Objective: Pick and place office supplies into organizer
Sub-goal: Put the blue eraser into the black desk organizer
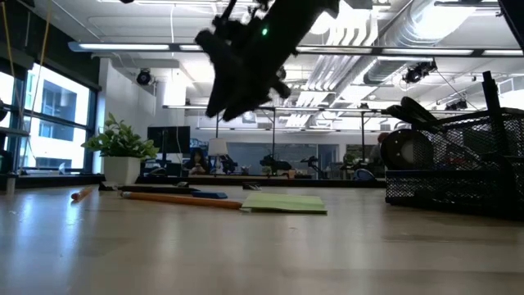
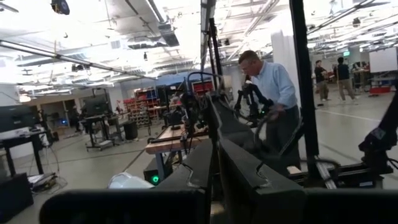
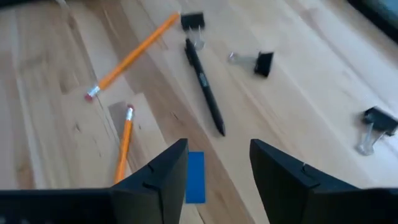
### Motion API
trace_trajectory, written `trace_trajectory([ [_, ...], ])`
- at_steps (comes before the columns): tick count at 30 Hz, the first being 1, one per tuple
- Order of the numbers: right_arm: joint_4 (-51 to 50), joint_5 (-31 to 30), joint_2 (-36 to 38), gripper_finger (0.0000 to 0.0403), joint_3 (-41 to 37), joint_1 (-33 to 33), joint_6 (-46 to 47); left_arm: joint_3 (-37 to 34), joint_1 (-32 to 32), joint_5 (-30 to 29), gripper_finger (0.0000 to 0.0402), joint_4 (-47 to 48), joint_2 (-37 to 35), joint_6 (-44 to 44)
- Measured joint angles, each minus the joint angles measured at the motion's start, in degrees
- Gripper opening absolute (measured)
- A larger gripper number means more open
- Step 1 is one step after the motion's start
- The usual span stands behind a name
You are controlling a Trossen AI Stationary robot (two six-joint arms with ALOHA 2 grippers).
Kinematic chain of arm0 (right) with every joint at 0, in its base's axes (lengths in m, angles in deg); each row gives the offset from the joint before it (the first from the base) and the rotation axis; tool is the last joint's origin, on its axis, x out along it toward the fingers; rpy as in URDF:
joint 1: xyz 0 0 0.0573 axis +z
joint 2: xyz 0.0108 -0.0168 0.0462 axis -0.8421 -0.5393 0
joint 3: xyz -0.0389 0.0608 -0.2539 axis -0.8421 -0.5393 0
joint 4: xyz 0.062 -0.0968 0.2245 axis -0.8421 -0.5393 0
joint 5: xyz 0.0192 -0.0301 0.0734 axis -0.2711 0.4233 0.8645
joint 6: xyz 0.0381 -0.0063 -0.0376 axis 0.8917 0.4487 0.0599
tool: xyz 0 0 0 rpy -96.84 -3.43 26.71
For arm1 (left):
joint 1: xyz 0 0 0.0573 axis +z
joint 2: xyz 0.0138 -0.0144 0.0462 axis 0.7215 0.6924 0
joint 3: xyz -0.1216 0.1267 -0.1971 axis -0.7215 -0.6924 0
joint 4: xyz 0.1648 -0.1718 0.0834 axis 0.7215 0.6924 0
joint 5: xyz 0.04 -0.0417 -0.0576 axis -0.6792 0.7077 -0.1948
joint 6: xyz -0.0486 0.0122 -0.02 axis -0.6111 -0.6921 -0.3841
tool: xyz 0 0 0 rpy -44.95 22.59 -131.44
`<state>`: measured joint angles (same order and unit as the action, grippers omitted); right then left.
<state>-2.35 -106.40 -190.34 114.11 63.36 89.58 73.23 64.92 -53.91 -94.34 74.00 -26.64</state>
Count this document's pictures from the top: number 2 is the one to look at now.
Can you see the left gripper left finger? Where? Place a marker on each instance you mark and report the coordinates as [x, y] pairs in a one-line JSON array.
[[199, 174]]

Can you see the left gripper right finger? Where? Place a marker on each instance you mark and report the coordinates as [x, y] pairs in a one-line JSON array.
[[248, 186]]

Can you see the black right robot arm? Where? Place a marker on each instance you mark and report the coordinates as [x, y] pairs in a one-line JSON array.
[[377, 149]]

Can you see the black background robot arm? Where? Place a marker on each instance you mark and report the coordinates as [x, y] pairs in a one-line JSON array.
[[252, 99]]

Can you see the black computer green light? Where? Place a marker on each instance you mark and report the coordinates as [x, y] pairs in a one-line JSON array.
[[155, 174]]

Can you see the wooden workbench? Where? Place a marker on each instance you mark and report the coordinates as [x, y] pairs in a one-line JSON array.
[[169, 141]]

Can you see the black trash bin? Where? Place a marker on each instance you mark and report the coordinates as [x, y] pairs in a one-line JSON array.
[[130, 130]]

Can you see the red parts shelf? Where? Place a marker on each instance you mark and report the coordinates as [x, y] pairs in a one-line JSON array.
[[144, 105]]

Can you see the person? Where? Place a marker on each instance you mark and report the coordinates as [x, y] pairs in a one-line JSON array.
[[343, 74], [321, 79], [276, 87]]

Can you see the black metal cart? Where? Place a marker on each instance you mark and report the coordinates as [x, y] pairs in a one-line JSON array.
[[99, 130]]

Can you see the black desk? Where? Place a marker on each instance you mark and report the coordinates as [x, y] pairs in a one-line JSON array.
[[18, 140]]

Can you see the white board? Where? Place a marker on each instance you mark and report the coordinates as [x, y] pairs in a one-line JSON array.
[[383, 59]]

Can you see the black floor box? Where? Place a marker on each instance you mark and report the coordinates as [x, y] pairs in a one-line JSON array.
[[14, 199]]

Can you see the black computer monitor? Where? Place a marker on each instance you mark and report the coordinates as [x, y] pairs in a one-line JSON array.
[[15, 118]]

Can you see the black ceiling camera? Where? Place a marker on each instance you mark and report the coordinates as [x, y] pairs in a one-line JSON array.
[[60, 6]]

